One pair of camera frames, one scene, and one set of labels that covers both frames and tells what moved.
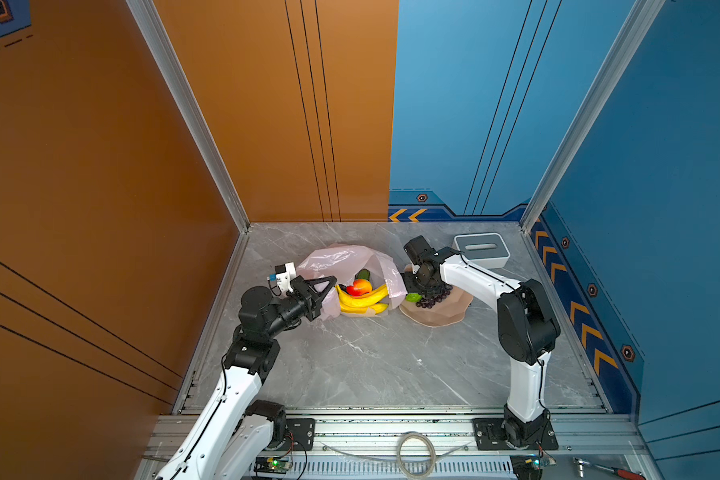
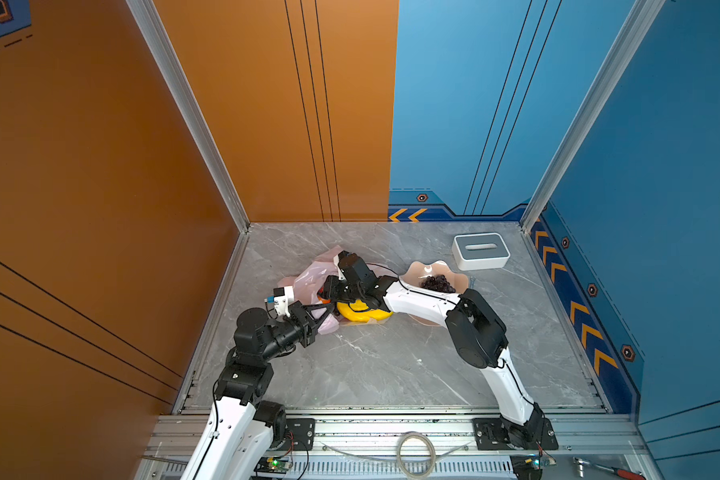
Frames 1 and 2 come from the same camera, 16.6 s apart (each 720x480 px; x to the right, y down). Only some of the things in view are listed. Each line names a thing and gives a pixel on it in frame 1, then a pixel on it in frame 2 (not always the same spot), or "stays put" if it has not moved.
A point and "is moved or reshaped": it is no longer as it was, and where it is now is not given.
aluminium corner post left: x=190 y=105 stays put
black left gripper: x=312 y=303 to x=301 y=316
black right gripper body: x=416 y=283 to x=342 y=291
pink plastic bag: x=342 y=263 is moved or reshaped
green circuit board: x=272 y=465 stays put
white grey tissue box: x=482 y=250 stays put
